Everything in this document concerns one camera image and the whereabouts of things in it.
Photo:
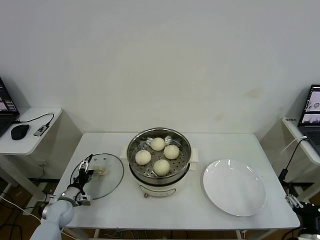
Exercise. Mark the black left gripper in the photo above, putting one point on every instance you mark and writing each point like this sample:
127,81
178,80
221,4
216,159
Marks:
81,178

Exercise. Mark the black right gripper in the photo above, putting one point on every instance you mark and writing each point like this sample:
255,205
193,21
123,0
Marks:
308,211

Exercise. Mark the round glass pot lid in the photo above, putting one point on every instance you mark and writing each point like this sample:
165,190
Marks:
110,180

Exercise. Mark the white steamed baozi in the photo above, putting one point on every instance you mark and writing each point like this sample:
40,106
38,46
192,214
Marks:
161,167
157,143
171,152
143,157

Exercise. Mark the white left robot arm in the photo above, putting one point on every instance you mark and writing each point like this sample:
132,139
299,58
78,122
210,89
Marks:
57,212

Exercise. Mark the perforated steel steamer basket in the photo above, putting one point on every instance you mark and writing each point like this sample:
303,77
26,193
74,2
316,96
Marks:
183,152

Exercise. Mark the white side table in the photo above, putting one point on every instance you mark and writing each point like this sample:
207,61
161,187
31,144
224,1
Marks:
310,156
37,145

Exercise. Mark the grey usb hub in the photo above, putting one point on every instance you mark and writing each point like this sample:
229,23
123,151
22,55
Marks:
41,129

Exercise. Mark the round white plate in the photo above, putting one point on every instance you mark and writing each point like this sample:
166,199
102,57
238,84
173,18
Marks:
232,187

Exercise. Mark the black computer mouse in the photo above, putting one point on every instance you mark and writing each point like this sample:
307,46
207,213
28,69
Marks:
20,132

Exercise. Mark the small printed sticker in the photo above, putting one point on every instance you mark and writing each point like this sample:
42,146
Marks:
290,120

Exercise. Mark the grey open laptop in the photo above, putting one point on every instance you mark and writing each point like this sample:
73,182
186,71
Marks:
312,100

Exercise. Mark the black open laptop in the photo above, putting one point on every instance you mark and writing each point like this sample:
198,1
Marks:
5,100

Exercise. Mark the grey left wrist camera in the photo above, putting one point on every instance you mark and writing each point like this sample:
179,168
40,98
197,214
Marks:
83,199

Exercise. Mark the white wall outlet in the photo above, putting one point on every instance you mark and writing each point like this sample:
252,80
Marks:
43,164

